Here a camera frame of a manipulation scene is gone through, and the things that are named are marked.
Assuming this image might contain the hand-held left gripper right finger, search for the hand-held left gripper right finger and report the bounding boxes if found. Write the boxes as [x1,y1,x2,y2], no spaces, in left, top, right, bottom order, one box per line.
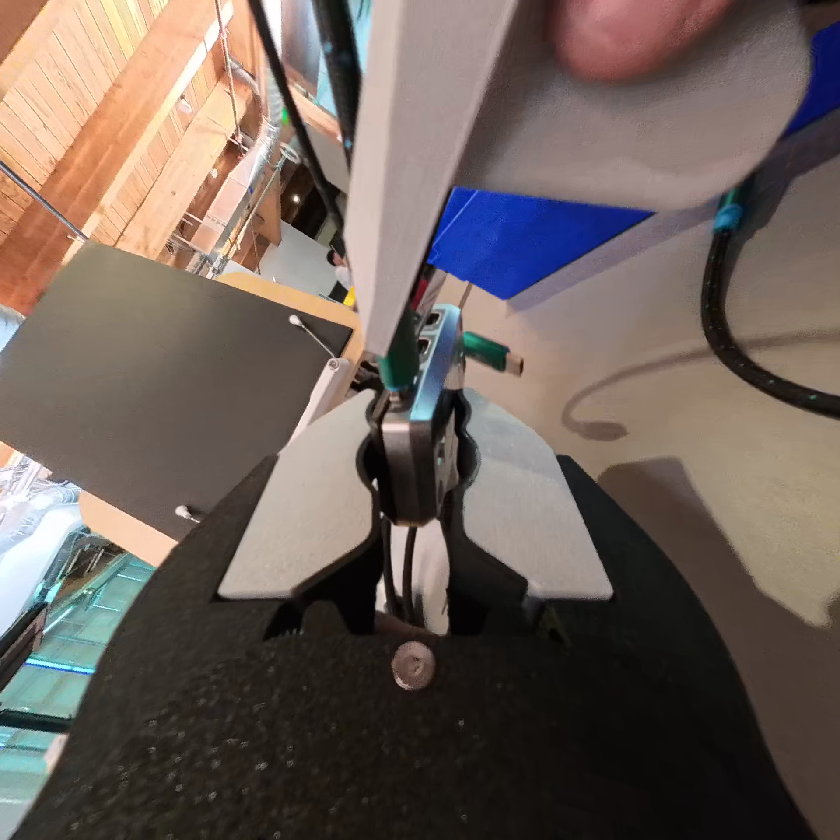
[458,387,616,601]

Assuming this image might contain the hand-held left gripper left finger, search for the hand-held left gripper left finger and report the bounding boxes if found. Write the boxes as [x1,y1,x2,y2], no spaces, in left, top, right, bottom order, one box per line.
[217,390,385,601]

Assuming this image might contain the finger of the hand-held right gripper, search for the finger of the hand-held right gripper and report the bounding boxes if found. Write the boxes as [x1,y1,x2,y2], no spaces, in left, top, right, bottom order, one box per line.
[343,0,815,361]

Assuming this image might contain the dark grey hdmi switch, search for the dark grey hdmi switch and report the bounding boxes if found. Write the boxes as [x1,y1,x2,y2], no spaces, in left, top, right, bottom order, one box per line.
[371,303,468,526]

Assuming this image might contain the blue plastic bin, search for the blue plastic bin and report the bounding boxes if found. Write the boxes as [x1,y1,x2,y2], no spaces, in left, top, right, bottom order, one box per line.
[427,26,840,301]

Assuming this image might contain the person's right hand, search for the person's right hand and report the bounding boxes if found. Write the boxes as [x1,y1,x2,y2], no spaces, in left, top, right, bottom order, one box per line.
[550,0,732,84]

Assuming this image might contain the white tablet stand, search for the white tablet stand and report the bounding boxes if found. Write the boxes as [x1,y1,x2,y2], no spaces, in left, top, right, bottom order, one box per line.
[289,314,353,448]

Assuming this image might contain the thin black cable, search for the thin black cable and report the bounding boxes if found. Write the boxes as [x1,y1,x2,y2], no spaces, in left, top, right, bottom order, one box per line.
[248,0,346,232]

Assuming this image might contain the silver ventilation duct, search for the silver ventilation duct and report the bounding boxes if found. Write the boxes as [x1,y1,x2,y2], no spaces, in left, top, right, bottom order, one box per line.
[197,62,293,280]

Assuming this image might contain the black tablet wooden frame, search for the black tablet wooden frame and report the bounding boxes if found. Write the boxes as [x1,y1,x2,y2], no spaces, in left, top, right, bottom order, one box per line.
[0,241,363,567]

